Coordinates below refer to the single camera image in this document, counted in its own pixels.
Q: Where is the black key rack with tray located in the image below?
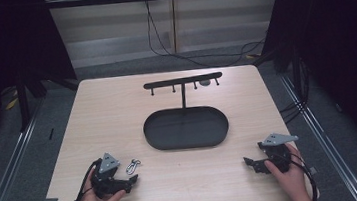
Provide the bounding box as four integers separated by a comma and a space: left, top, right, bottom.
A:
137, 71, 232, 154

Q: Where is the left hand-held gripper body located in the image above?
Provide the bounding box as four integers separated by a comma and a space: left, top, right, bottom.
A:
87, 150, 126, 201

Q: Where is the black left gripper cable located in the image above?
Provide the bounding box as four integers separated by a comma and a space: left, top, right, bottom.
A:
66, 157, 109, 201

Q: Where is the small grey round disc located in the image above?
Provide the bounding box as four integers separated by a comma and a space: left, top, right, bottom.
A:
197, 78, 212, 88

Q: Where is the person's right hand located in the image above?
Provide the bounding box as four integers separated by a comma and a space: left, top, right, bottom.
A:
262, 140, 316, 201

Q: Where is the black metal stand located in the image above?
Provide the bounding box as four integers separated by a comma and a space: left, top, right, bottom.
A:
12, 62, 34, 133

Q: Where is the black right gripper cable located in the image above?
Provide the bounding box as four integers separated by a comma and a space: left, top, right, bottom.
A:
286, 149, 320, 201

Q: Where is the black wall cable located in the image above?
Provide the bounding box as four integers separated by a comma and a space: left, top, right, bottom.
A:
143, 0, 269, 75

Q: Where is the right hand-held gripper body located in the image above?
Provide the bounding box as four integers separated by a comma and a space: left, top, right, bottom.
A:
256, 130, 304, 176

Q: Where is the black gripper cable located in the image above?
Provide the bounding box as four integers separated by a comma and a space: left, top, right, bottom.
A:
286, 149, 320, 201
66, 157, 109, 201

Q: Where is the bundle of black floor cables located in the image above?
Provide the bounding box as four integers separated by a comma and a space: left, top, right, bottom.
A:
274, 56, 314, 125

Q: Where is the silver key ring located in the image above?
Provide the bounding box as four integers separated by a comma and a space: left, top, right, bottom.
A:
124, 158, 143, 176

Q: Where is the yellow floor object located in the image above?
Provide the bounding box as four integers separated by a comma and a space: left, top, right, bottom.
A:
2, 89, 22, 112

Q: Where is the black curtain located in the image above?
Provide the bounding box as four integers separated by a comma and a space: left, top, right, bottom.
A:
0, 0, 87, 167
255, 0, 357, 180

